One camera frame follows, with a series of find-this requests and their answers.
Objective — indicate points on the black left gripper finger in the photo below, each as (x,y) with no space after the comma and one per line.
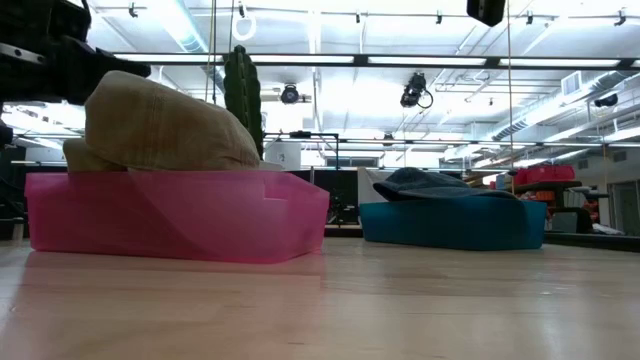
(95,65)

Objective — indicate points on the beige baseball cap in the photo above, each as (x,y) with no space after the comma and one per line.
(80,157)
(165,125)

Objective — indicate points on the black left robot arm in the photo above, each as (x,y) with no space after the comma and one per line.
(5,136)

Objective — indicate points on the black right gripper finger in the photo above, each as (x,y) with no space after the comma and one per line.
(486,11)

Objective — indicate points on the black overhead crossbar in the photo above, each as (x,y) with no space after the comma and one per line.
(360,60)

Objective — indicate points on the black aluminium table frame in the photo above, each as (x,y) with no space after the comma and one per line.
(590,241)

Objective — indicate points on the pink-red translucent plastic bin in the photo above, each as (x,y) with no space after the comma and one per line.
(175,220)

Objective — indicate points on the black ceiling fixture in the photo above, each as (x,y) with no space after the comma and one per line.
(606,100)

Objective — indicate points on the tall green cactus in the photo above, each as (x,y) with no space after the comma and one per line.
(243,80)

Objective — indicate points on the blue plastic bin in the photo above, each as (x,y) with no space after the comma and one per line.
(450,225)

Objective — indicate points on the red storage bins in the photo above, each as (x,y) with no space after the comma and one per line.
(545,175)

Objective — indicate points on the white cloth sheet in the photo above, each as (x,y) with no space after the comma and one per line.
(370,187)

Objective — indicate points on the black metal rack frame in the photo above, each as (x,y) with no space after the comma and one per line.
(302,134)

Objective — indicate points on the dark blue baseball cap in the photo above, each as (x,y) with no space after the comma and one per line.
(430,185)

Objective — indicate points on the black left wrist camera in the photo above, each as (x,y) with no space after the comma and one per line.
(70,20)

